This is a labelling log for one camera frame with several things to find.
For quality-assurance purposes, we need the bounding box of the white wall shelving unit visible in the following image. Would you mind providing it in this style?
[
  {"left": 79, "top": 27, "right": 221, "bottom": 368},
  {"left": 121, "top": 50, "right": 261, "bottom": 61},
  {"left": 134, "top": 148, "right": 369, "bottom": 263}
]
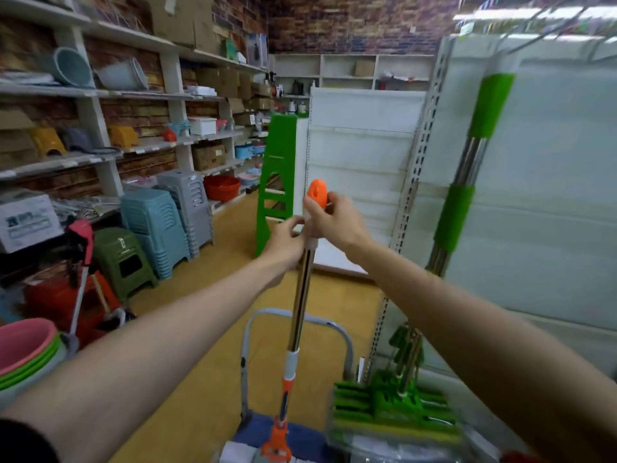
[{"left": 0, "top": 0, "right": 271, "bottom": 227}]

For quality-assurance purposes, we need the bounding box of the stack of grey plastic stools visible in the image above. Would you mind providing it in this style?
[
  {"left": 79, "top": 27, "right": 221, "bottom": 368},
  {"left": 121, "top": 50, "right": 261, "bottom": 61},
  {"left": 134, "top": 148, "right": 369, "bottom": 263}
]
[{"left": 156, "top": 169, "right": 214, "bottom": 259}]

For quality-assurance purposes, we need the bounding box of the person's left forearm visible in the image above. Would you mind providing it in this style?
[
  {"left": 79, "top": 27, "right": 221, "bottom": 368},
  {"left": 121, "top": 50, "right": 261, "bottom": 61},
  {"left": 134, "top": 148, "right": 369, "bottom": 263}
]
[{"left": 0, "top": 258, "right": 285, "bottom": 463}]

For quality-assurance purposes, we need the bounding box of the pink headed floor mop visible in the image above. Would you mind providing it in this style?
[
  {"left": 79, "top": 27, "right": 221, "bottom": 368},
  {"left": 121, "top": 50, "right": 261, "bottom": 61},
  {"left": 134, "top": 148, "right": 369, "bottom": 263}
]
[{"left": 64, "top": 219, "right": 137, "bottom": 339}]

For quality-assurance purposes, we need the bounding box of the brown cardboard box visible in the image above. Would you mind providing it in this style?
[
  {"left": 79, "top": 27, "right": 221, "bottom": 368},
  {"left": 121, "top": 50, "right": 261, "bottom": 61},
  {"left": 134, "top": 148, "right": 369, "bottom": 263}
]
[{"left": 192, "top": 143, "right": 227, "bottom": 171}]

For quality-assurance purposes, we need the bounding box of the white plastic storage box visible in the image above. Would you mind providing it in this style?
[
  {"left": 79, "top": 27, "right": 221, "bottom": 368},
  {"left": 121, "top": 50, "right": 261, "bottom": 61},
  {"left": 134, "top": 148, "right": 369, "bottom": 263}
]
[{"left": 187, "top": 116, "right": 218, "bottom": 137}]

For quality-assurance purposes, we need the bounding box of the stack of pink green basins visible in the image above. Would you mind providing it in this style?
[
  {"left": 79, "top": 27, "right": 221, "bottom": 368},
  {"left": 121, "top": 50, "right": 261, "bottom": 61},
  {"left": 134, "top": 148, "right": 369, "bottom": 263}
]
[{"left": 0, "top": 317, "right": 68, "bottom": 409}]

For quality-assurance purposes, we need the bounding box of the stack of blue plastic stools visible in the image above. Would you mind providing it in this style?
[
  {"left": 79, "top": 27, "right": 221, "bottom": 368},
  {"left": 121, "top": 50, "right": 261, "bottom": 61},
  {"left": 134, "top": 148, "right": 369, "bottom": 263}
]
[{"left": 120, "top": 188, "right": 192, "bottom": 280}]

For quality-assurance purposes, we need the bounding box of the red plastic bin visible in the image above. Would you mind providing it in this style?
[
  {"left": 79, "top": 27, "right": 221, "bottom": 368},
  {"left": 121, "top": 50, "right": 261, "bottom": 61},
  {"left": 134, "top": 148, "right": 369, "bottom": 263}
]
[{"left": 23, "top": 272, "right": 122, "bottom": 348}]

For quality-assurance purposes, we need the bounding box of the blue grey plastic bucket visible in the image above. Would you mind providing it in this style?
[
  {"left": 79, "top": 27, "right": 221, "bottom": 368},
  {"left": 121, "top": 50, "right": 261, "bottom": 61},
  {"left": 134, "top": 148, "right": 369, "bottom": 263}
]
[{"left": 38, "top": 46, "right": 95, "bottom": 88}]

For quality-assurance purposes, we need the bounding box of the green mop with steel pole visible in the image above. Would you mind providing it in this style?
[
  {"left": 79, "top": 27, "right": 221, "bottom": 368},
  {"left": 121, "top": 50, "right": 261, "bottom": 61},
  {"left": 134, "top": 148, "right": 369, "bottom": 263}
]
[{"left": 329, "top": 72, "right": 517, "bottom": 446}]

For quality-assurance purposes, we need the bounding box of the dark green plastic stool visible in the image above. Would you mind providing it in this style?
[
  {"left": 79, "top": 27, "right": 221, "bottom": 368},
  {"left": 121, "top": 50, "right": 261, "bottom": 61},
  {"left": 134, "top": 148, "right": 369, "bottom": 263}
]
[{"left": 93, "top": 227, "right": 159, "bottom": 303}]

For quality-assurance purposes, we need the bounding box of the red plastic basin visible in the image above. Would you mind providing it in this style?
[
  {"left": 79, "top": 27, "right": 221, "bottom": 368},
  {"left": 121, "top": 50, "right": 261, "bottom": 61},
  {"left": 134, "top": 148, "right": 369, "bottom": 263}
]
[{"left": 203, "top": 175, "right": 242, "bottom": 202}]

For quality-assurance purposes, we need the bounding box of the person's right forearm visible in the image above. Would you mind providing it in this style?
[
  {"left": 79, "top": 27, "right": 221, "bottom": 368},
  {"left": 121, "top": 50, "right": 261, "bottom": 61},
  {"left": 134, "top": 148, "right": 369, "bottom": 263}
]
[{"left": 346, "top": 238, "right": 617, "bottom": 463}]

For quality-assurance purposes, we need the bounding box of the orange mop with steel pole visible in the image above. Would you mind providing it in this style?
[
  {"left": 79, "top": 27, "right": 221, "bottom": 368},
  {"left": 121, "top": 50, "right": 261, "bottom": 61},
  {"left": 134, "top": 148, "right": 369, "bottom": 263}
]
[{"left": 253, "top": 179, "right": 329, "bottom": 463}]

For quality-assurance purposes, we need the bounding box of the white metal shelf rack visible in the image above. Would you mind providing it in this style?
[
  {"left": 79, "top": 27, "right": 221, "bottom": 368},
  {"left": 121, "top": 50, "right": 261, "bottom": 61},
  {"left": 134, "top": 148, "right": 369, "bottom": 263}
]
[{"left": 304, "top": 87, "right": 427, "bottom": 277}]

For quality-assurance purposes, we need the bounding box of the white printed carton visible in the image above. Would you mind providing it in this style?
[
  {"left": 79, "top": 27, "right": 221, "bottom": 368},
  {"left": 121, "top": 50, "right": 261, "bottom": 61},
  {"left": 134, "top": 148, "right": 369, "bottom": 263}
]
[{"left": 0, "top": 190, "right": 64, "bottom": 254}]

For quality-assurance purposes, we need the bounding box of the pale grey plastic bucket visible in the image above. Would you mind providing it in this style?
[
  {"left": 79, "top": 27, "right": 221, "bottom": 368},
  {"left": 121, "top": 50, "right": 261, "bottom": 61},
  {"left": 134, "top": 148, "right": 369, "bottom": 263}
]
[{"left": 94, "top": 57, "right": 149, "bottom": 91}]

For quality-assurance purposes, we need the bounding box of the person's left hand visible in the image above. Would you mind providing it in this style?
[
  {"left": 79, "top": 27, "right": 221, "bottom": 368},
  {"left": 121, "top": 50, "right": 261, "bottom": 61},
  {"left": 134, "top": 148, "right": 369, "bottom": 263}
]
[{"left": 261, "top": 215, "right": 308, "bottom": 288}]

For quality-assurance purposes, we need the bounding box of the person's right hand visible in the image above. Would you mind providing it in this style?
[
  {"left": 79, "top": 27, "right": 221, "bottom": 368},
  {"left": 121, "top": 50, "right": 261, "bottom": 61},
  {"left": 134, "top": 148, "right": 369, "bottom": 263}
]
[{"left": 302, "top": 191, "right": 374, "bottom": 266}]

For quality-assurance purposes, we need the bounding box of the grey low plastic stool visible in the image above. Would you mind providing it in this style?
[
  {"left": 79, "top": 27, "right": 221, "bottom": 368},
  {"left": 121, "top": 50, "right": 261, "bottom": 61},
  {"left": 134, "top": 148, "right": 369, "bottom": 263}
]
[{"left": 59, "top": 127, "right": 95, "bottom": 154}]

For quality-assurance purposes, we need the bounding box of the large white shelf panel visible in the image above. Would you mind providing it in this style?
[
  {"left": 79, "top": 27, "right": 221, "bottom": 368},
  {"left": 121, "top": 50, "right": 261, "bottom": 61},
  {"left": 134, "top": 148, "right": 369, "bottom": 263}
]
[{"left": 362, "top": 33, "right": 617, "bottom": 463}]

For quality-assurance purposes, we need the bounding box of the grey trolley with blue platform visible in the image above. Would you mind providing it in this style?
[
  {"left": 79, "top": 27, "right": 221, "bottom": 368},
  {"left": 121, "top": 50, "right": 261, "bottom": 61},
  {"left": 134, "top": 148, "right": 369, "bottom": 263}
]
[{"left": 219, "top": 307, "right": 355, "bottom": 463}]

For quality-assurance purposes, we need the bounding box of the white back shelving unit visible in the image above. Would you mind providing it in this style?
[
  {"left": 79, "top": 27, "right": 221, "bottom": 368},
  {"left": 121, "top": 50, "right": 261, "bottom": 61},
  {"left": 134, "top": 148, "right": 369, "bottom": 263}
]
[{"left": 268, "top": 53, "right": 437, "bottom": 116}]

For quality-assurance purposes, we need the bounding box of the tall green plastic stool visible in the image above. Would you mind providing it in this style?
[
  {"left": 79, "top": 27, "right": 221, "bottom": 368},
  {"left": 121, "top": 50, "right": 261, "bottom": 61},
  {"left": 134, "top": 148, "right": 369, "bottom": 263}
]
[{"left": 255, "top": 114, "right": 298, "bottom": 258}]

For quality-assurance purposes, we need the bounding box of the yellow plastic stool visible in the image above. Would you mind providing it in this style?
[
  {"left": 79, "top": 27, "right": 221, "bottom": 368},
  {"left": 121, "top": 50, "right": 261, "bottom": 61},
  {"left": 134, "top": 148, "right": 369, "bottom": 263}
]
[
  {"left": 28, "top": 127, "right": 68, "bottom": 158},
  {"left": 107, "top": 124, "right": 141, "bottom": 150}
]

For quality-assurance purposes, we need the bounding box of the large cardboard box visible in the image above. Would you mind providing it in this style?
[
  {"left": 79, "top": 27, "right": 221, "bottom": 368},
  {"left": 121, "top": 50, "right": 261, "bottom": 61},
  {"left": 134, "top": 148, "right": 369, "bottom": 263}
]
[{"left": 148, "top": 0, "right": 219, "bottom": 54}]

